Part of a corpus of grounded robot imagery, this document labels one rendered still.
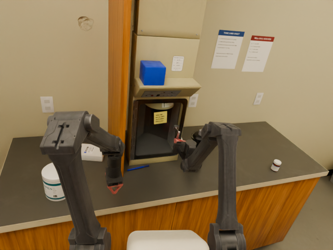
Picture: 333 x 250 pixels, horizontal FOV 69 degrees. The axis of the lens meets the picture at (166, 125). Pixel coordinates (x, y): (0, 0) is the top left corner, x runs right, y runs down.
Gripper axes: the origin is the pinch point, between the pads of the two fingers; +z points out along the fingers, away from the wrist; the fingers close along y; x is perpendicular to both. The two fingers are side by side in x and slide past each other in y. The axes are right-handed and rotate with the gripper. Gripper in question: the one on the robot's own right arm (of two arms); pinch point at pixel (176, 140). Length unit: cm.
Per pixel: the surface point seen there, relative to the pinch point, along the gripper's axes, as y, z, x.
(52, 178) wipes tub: 65, -14, 15
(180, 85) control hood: 9.9, -5.0, -35.3
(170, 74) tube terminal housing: 12.4, 5.0, -36.8
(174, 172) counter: -2.8, -4.8, 20.5
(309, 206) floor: -196, 13, 88
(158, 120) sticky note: 12.3, 4.2, -10.1
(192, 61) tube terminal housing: 2.4, 4.9, -45.6
